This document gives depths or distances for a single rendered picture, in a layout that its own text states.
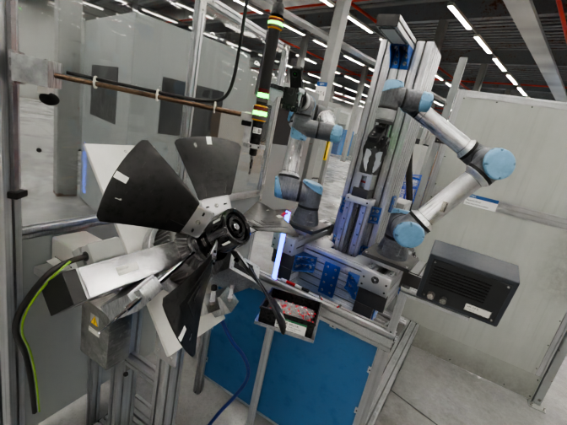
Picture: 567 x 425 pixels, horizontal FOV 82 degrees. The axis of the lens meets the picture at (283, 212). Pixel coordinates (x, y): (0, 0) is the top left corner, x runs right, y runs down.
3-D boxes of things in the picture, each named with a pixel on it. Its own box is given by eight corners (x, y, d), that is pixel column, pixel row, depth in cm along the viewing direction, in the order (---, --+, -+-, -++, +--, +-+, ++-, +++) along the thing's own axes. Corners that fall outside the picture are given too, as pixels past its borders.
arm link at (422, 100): (429, 94, 134) (402, 89, 135) (436, 91, 123) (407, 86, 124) (423, 114, 136) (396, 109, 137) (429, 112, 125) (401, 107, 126)
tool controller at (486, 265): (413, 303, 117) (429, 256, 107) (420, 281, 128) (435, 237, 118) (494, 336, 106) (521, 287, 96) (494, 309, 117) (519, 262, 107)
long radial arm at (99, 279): (152, 252, 104) (175, 239, 98) (161, 274, 103) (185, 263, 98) (53, 282, 79) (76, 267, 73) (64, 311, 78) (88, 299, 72)
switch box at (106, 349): (103, 338, 126) (106, 287, 120) (129, 357, 119) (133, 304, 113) (79, 350, 118) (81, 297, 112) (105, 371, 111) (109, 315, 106)
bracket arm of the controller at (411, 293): (398, 293, 121) (401, 286, 121) (400, 290, 124) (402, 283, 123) (468, 321, 111) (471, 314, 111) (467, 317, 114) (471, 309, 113)
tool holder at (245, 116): (235, 145, 98) (241, 111, 95) (236, 142, 104) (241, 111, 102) (265, 151, 99) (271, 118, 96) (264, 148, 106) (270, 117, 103)
